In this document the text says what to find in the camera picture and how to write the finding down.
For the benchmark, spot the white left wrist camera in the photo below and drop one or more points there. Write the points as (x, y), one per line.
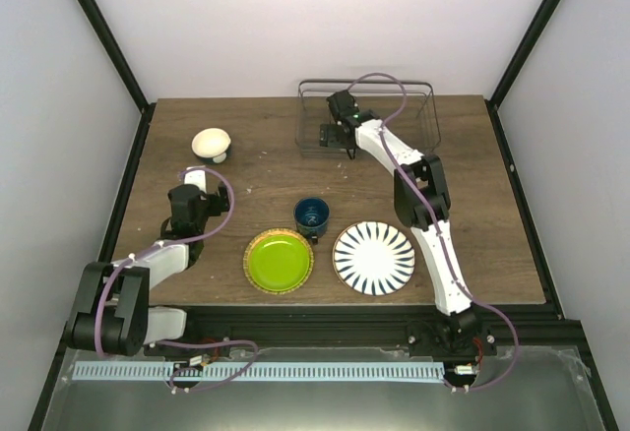
(196, 176)

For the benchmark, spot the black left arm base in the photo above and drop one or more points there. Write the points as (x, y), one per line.
(182, 349)

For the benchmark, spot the dark blue mug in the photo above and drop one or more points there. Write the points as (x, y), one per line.
(311, 216)

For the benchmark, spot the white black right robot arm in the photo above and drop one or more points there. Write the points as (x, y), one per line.
(421, 198)

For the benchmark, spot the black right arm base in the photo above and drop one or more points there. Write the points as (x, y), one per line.
(461, 336)

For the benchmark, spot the white blue striped plate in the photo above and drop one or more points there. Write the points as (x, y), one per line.
(373, 258)

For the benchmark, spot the woven yellow round placemat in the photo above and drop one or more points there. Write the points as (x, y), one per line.
(250, 249)

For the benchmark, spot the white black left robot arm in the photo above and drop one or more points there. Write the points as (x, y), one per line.
(111, 313)

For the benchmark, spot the white and teal bowl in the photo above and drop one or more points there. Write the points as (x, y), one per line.
(211, 146)

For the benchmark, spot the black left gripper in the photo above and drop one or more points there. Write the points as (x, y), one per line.
(223, 206)

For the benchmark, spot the lime green plate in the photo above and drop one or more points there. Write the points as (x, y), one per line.
(279, 262)

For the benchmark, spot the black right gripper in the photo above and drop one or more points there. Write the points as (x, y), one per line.
(326, 139)

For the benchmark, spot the grey wire dish rack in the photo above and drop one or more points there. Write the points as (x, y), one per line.
(376, 97)

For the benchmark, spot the light blue slotted cable duct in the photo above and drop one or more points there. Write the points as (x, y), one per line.
(142, 371)

